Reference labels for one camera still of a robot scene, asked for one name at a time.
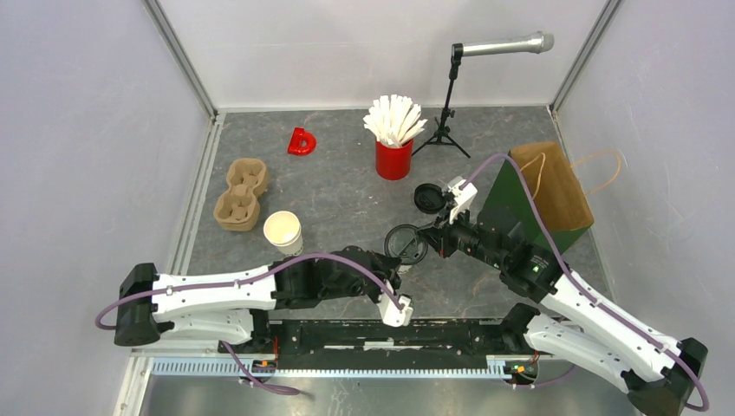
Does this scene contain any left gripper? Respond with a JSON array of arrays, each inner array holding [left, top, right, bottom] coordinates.
[[322, 250, 402, 306]]

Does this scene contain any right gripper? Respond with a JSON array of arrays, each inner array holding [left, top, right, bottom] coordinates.
[[415, 202, 505, 270]]

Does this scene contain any white paper cup stack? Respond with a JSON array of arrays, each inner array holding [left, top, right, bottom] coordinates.
[[263, 211, 303, 256]]

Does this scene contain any green paper bag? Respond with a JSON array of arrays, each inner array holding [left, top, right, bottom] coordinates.
[[479, 141, 622, 253]]

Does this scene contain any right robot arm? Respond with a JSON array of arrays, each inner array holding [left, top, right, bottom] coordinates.
[[418, 219, 708, 415]]

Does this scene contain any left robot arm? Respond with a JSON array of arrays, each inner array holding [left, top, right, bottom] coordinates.
[[95, 246, 413, 354]]

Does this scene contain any red cylindrical holder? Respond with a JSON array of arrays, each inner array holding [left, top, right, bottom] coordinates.
[[375, 140, 413, 181]]

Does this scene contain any black mini tripod stand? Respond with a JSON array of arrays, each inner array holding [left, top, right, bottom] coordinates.
[[412, 43, 471, 159]]

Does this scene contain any brown cardboard cup carrier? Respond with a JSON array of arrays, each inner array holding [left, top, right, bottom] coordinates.
[[213, 158, 270, 232]]

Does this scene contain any red plastic letter d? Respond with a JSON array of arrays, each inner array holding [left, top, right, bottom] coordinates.
[[287, 127, 317, 156]]

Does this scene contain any silver microphone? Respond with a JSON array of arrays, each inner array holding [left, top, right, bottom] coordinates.
[[459, 31, 555, 57]]

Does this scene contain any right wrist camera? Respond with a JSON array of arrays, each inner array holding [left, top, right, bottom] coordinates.
[[447, 176, 478, 224]]

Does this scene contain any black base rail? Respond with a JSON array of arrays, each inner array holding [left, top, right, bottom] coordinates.
[[218, 316, 559, 372]]

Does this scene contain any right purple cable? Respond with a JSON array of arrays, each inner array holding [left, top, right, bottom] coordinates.
[[462, 153, 711, 413]]

